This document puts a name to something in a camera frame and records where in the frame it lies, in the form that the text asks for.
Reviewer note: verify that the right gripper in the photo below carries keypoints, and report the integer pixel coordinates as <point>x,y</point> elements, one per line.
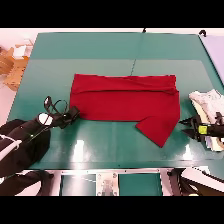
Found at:
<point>198,129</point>

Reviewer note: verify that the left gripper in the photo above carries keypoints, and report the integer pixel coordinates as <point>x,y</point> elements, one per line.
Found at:
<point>69,117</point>

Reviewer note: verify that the heap of pale clothes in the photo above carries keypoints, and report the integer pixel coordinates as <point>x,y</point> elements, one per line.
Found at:
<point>206,100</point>

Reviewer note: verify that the red T-shirt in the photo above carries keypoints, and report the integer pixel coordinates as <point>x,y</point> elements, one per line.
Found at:
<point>126,100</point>

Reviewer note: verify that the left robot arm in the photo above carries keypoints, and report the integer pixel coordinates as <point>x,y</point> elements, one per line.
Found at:
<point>28,128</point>

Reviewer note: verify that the silver frame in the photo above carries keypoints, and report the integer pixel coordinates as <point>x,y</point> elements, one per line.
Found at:
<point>107,186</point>

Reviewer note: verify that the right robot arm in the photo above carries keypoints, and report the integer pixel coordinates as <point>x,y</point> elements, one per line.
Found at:
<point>216,130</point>

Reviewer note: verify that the black garment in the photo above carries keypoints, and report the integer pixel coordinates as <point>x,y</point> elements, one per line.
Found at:
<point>31,146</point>

